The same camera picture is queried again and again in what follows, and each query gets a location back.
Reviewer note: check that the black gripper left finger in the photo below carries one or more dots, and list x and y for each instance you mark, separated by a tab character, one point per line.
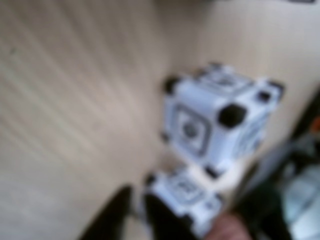
110	222

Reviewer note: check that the white cube with chevron glyph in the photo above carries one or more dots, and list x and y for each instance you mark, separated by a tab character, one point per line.
195	105

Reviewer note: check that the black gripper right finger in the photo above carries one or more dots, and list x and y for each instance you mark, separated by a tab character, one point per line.
165	225

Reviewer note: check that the white cube with angular glyph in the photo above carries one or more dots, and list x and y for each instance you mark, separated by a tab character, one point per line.
187	192

